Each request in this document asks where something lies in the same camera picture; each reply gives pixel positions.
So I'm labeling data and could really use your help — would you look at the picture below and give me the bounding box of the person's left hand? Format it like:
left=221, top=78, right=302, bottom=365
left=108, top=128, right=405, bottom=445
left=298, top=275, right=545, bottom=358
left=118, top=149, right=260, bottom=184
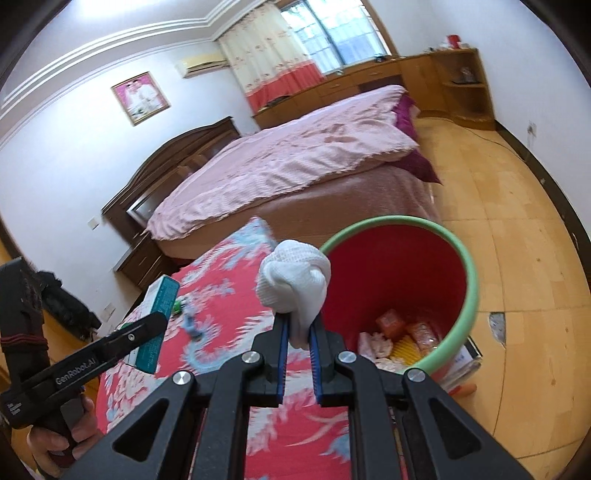
left=27, top=401, right=103, bottom=478

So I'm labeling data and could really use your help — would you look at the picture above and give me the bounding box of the long wooden cabinet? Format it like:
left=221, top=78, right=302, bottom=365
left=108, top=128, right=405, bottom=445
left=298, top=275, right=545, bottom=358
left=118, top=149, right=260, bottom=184
left=253, top=46, right=497, bottom=131

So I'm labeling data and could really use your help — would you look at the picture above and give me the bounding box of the red bin with green rim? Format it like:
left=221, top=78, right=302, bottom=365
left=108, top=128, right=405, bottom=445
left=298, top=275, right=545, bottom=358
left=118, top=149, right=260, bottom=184
left=320, top=216, right=481, bottom=393

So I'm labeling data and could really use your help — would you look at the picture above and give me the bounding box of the magenta bed sheet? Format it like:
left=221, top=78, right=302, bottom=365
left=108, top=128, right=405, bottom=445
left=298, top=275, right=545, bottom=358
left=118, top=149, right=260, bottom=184
left=390, top=95, right=445, bottom=185

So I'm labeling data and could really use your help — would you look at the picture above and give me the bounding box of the small toy figure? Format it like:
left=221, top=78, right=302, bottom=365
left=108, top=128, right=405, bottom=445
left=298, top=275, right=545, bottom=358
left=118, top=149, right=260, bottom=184
left=172, top=298, right=206, bottom=342

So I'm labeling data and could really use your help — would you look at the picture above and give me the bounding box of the cream and red curtain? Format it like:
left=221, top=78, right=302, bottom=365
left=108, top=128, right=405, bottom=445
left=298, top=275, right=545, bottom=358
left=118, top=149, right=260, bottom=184
left=217, top=4, right=326, bottom=112

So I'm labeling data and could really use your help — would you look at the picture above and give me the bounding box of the cream paper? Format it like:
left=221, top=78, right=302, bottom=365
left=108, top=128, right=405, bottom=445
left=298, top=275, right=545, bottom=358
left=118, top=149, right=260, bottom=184
left=359, top=331, right=393, bottom=361

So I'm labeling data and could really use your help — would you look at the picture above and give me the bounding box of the red floral blanket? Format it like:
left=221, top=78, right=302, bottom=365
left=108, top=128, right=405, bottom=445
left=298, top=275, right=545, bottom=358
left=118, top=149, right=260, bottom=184
left=95, top=217, right=407, bottom=480

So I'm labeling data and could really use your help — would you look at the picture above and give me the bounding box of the framed wall picture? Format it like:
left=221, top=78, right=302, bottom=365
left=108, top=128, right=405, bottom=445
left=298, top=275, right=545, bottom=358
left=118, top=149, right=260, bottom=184
left=111, top=71, right=171, bottom=126

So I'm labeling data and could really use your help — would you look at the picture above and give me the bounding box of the pink bedspread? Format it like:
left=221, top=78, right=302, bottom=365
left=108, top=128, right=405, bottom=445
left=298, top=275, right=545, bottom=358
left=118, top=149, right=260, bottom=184
left=147, top=84, right=421, bottom=241

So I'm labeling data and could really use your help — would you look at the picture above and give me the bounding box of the white and teal box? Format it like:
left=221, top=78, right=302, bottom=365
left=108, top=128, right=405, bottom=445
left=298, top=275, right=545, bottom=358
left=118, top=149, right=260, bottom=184
left=130, top=276, right=181, bottom=374

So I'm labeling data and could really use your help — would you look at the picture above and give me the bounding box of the wooden bed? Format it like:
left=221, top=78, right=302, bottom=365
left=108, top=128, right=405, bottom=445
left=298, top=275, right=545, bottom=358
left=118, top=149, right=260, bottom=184
left=102, top=84, right=446, bottom=273

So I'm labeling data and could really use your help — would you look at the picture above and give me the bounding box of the window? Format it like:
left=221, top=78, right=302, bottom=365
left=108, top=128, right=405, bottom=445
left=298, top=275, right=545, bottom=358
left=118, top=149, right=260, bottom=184
left=279, top=0, right=398, bottom=75

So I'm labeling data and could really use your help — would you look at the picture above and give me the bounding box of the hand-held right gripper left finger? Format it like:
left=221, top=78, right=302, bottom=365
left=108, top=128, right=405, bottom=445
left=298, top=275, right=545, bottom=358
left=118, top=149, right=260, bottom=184
left=62, top=314, right=293, bottom=480

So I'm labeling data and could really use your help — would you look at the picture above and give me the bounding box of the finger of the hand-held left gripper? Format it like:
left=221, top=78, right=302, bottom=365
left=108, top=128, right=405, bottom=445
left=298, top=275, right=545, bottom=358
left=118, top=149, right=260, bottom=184
left=95, top=311, right=168, bottom=368

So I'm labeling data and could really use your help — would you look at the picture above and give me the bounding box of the black jacket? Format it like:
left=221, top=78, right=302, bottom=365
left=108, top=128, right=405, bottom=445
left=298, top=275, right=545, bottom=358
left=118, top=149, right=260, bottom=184
left=34, top=271, right=100, bottom=342

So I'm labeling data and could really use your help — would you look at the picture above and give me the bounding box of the dark wooden nightstand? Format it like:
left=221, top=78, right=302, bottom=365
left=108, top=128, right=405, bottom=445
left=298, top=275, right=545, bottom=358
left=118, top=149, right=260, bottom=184
left=115, top=233, right=185, bottom=291

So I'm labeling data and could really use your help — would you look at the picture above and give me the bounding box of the yellow ridged object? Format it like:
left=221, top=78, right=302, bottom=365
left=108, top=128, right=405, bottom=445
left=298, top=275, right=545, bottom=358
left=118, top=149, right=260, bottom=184
left=390, top=337, right=421, bottom=367

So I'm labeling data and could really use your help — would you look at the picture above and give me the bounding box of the orange snack packet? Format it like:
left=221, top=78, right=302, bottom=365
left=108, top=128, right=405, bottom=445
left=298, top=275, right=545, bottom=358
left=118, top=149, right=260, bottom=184
left=406, top=322, right=439, bottom=358

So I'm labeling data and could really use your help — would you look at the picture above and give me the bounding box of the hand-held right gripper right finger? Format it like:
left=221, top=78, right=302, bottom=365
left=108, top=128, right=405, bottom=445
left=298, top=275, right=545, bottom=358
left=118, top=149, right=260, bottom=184
left=308, top=318, right=536, bottom=480

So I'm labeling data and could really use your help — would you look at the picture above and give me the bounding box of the white air conditioner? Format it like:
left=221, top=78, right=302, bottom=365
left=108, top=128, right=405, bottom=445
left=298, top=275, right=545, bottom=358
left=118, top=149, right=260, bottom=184
left=174, top=48, right=229, bottom=78

